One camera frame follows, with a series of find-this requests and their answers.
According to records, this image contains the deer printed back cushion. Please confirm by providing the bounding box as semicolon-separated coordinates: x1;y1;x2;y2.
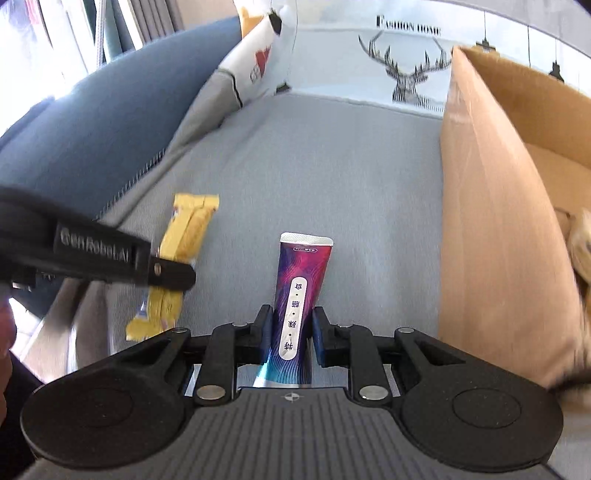
272;0;591;121

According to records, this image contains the yellow snack bar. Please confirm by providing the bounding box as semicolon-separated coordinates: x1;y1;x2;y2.
126;193;221;343

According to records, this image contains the grey curtain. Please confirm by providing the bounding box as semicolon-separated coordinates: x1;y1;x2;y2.
106;0;182;52

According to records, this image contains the striped metal hose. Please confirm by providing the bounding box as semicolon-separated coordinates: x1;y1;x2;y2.
94;0;110;71

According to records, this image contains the grey sofa seat cushion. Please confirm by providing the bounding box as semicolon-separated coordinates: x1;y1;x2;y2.
18;88;462;480

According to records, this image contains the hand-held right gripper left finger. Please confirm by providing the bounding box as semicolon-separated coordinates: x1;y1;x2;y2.
108;304;274;408

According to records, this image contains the house printed side cushion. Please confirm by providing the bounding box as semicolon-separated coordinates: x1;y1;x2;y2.
164;0;299;154

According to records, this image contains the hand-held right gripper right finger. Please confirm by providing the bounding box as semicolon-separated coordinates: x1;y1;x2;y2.
311;305;467;408

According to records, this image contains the purple gradient tube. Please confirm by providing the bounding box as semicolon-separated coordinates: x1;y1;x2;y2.
252;232;334;387

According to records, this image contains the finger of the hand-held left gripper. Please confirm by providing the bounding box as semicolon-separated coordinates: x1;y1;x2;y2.
147;258;197;292

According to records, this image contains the brown cardboard box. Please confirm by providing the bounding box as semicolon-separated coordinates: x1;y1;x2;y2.
438;45;591;398

